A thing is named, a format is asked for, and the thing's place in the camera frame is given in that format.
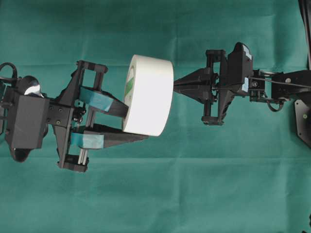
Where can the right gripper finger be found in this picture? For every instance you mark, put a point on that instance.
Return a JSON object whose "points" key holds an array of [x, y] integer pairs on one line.
{"points": [[200, 93], [201, 76]]}

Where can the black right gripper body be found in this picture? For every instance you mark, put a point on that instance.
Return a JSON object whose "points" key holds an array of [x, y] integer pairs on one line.
{"points": [[220, 92]]}

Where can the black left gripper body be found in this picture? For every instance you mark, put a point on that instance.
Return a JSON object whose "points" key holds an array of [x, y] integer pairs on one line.
{"points": [[63, 112]]}

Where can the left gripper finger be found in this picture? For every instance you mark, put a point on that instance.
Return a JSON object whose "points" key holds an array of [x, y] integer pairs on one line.
{"points": [[103, 101], [101, 136]]}

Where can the white duct tape roll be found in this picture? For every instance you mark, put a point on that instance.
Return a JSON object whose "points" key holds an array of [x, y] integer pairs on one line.
{"points": [[148, 95]]}

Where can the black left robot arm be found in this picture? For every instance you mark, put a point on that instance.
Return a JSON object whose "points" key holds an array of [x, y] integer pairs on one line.
{"points": [[88, 119]]}

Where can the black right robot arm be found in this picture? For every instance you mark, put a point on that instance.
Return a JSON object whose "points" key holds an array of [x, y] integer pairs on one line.
{"points": [[275, 88]]}

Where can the green table cloth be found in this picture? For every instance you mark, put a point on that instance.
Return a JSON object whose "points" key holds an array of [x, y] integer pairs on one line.
{"points": [[250, 175]]}

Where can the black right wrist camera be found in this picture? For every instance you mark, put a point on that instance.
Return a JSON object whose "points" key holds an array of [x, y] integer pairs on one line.
{"points": [[236, 69]]}

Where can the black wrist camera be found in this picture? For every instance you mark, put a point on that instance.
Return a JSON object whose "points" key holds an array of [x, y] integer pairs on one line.
{"points": [[236, 69], [27, 118]]}

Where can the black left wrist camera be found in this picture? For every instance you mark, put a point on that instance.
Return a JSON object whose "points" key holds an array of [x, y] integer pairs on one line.
{"points": [[27, 118]]}

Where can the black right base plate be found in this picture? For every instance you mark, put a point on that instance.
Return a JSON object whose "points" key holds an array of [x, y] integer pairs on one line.
{"points": [[303, 121]]}

